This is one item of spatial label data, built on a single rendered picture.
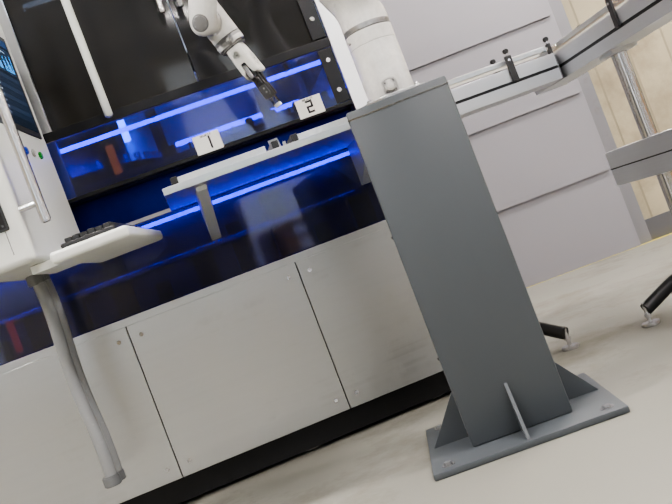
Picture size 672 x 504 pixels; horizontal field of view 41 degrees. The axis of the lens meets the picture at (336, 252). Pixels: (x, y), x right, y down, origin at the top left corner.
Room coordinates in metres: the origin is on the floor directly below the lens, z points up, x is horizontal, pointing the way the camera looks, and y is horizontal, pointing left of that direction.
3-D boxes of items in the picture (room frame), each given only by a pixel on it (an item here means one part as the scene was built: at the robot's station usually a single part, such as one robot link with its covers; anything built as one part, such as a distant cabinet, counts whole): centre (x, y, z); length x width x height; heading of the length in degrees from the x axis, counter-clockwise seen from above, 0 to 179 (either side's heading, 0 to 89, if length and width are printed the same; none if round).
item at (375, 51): (2.21, -0.27, 0.95); 0.19 x 0.19 x 0.18
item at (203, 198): (2.58, 0.30, 0.80); 0.34 x 0.03 x 0.13; 9
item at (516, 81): (3.06, -0.59, 0.92); 0.69 x 0.15 x 0.16; 99
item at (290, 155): (2.63, 0.06, 0.87); 0.70 x 0.48 x 0.02; 99
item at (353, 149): (2.65, -0.19, 0.80); 0.34 x 0.03 x 0.13; 9
